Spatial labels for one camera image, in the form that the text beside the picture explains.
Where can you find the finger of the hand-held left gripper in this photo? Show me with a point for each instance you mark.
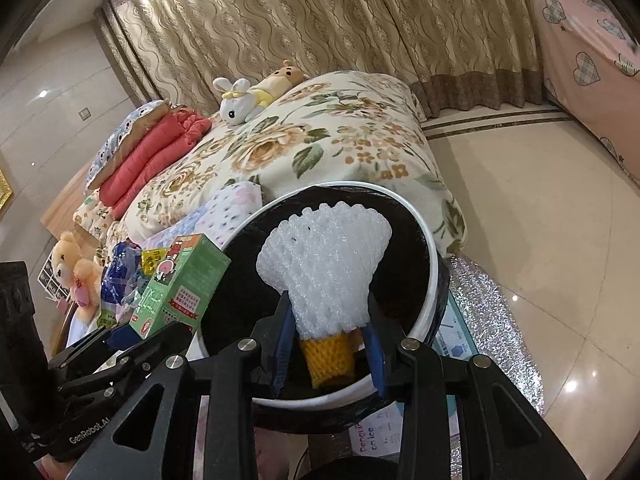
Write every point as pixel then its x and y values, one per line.
pixel 117 336
pixel 145 352

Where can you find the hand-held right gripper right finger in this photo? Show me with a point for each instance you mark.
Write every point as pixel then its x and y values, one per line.
pixel 375 360

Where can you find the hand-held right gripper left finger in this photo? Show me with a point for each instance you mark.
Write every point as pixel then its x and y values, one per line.
pixel 282 345

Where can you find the yellow foam fruit net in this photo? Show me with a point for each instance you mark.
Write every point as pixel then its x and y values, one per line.
pixel 327 360

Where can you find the green carton box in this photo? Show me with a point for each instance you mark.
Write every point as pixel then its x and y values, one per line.
pixel 190 280

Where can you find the white foam fruit net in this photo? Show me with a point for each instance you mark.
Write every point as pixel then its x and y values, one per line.
pixel 325 260

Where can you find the green and white wrapper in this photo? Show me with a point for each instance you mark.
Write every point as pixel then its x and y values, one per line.
pixel 109 317

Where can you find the blue plastic wrapper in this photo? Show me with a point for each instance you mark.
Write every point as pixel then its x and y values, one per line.
pixel 120 270

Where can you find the yellow snack wrapper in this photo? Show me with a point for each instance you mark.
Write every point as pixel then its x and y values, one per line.
pixel 155 260

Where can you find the orange teddy bear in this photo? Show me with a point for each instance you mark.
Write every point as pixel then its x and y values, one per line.
pixel 67 265

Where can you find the white cartoon print sheet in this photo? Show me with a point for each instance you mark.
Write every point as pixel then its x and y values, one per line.
pixel 92 215

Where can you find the silver foil mat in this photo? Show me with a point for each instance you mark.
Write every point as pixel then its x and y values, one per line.
pixel 500 340

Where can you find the wooden headboard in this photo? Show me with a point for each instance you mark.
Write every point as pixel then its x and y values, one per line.
pixel 60 210

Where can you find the pink and blue floral quilt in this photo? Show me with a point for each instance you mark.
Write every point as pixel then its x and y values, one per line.
pixel 225 210

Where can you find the red folded blanket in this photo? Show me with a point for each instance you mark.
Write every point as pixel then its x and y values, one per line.
pixel 150 155

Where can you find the cream floral pillow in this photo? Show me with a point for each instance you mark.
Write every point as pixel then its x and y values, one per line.
pixel 325 135

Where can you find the white rabbit plush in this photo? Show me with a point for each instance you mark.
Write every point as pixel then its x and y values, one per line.
pixel 235 107

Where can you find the yellow bear plush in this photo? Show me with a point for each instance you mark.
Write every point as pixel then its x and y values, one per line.
pixel 275 85

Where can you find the beige patterned curtain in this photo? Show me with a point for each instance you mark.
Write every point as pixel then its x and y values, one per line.
pixel 350 20

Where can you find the pink heart-print pillow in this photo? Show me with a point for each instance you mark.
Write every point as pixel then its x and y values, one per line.
pixel 585 90

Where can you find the gold picture frame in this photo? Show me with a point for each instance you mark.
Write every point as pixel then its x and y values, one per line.
pixel 4 192

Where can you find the wall switch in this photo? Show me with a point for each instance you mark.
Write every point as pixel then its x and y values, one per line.
pixel 85 113

